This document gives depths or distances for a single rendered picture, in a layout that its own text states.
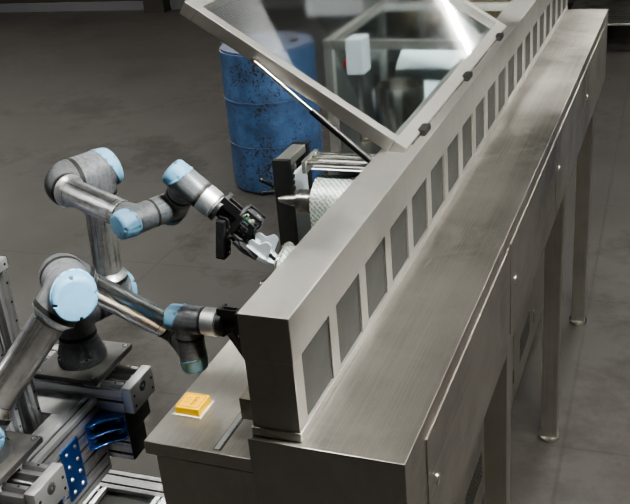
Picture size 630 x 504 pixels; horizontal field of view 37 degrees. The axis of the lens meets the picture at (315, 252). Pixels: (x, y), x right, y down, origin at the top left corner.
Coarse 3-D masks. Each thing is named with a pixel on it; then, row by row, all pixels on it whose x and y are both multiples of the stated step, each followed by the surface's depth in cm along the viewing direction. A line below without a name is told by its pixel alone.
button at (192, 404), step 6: (186, 396) 250; (192, 396) 250; (198, 396) 249; (204, 396) 249; (180, 402) 247; (186, 402) 247; (192, 402) 247; (198, 402) 247; (204, 402) 247; (210, 402) 250; (180, 408) 246; (186, 408) 245; (192, 408) 244; (198, 408) 244; (204, 408) 247; (186, 414) 246; (192, 414) 245; (198, 414) 244
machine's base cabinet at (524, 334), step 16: (544, 256) 427; (528, 304) 391; (528, 320) 395; (528, 336) 399; (512, 352) 361; (528, 352) 405; (512, 368) 364; (512, 384) 367; (512, 400) 373; (480, 432) 310; (480, 448) 312; (160, 464) 239; (176, 464) 237; (192, 464) 235; (208, 464) 233; (480, 464) 314; (176, 480) 239; (192, 480) 237; (208, 480) 235; (224, 480) 233; (240, 480) 231; (464, 480) 290; (480, 480) 317; (176, 496) 242; (192, 496) 240; (208, 496) 238; (224, 496) 236; (240, 496) 234; (464, 496) 292; (480, 496) 320
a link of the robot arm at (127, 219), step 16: (64, 160) 266; (48, 176) 262; (64, 176) 258; (48, 192) 260; (64, 192) 256; (80, 192) 251; (96, 192) 249; (80, 208) 252; (96, 208) 246; (112, 208) 241; (128, 208) 238; (144, 208) 239; (112, 224) 238; (128, 224) 235; (144, 224) 238
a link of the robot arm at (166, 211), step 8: (152, 200) 242; (160, 200) 242; (168, 200) 243; (160, 208) 241; (168, 208) 242; (176, 208) 243; (184, 208) 244; (168, 216) 243; (176, 216) 245; (184, 216) 249; (160, 224) 243; (168, 224) 249; (176, 224) 251
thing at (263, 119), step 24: (240, 72) 596; (240, 96) 604; (264, 96) 598; (288, 96) 601; (240, 120) 612; (264, 120) 605; (288, 120) 607; (312, 120) 619; (240, 144) 621; (264, 144) 612; (288, 144) 613; (312, 144) 624; (240, 168) 631; (264, 168) 620
